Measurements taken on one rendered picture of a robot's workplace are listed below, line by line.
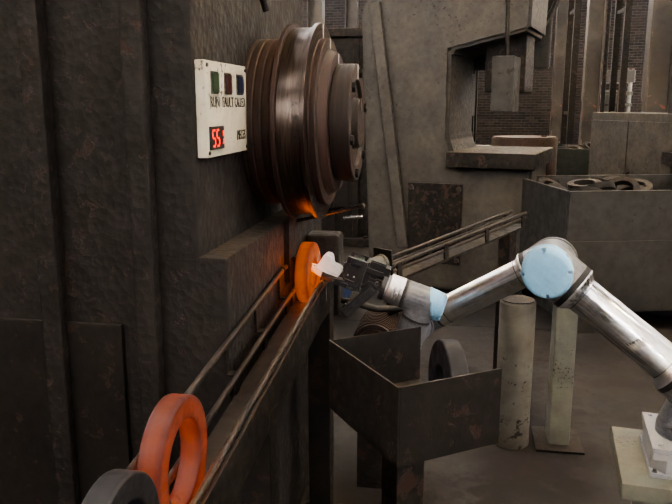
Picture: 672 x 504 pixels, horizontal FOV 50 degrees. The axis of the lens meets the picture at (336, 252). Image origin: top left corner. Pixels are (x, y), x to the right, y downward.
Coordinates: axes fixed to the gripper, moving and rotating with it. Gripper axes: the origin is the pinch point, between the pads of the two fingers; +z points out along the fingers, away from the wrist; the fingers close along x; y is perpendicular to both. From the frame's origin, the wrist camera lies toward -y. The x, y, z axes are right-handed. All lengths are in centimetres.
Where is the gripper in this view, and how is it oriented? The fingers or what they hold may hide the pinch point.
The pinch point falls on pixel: (310, 268)
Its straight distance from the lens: 185.5
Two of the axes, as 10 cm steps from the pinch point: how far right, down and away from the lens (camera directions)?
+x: -1.7, 2.0, -9.7
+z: -9.4, -3.3, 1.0
